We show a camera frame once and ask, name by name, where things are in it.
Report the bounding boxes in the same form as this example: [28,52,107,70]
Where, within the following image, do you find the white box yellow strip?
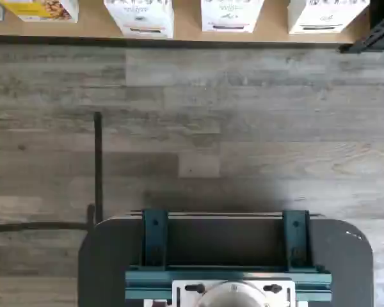
[103,0,175,40]

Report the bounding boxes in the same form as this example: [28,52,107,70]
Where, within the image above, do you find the brown shelf board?
[0,0,372,49]

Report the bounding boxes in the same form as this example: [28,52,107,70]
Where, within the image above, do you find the white box pink strip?
[200,0,265,33]

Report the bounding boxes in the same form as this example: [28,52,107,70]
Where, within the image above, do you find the white box dark strip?
[287,0,371,35]

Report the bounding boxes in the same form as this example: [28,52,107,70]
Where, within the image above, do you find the white nut picture box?
[0,0,80,23]

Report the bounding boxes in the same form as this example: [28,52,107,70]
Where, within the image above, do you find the dark metal shelf rack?
[338,0,384,54]

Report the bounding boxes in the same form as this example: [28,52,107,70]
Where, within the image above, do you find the teal metal base frame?
[125,209,333,307]

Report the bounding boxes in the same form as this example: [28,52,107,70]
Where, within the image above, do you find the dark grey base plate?
[78,216,374,307]

